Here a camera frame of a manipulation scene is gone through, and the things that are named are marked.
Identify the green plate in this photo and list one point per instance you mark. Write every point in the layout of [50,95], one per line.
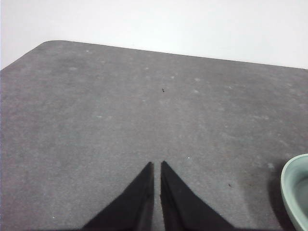
[291,183]

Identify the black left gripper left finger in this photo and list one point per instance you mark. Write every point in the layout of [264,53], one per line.
[134,207]

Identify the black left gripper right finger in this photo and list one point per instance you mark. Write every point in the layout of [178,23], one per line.
[180,209]

